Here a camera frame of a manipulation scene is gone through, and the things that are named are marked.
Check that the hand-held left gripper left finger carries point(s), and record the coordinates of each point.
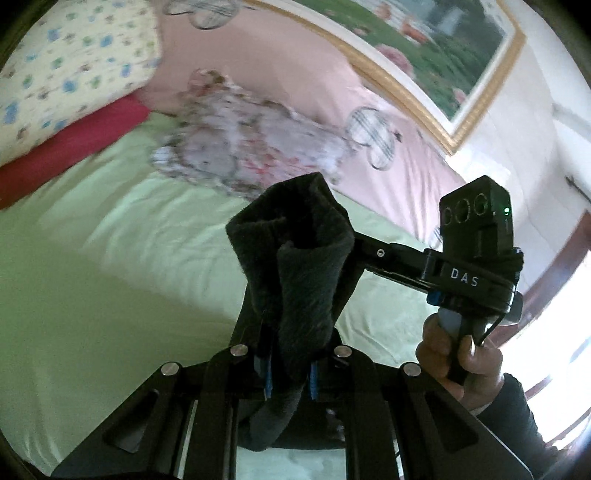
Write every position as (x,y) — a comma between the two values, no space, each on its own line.
(268,376)

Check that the person's right hand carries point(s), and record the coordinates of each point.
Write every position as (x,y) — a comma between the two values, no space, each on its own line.
(485,369)

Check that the red pillow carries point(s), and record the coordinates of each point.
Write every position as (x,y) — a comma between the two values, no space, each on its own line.
(69,147)

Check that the floral patterned garment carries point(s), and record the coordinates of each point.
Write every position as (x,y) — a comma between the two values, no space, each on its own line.
(244,134)

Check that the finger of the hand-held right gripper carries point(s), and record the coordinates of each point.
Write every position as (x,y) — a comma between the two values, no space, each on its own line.
(388,254)

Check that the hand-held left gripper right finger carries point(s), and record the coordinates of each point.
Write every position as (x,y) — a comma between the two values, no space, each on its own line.
(314,381)

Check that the green bed sheet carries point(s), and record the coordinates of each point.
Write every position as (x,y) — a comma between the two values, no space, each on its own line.
(115,254)

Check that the pink heart print quilt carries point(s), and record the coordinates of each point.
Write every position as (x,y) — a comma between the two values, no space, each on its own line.
(286,60)

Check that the black sock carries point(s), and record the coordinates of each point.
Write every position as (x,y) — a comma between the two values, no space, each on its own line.
(304,277)

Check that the framed landscape painting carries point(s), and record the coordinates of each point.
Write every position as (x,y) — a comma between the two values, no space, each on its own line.
(415,32)

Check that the yellow floral pillow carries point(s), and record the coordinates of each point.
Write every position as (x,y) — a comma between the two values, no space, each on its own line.
(69,69)

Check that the person's right forearm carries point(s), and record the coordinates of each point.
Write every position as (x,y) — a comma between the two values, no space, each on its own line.
(521,429)

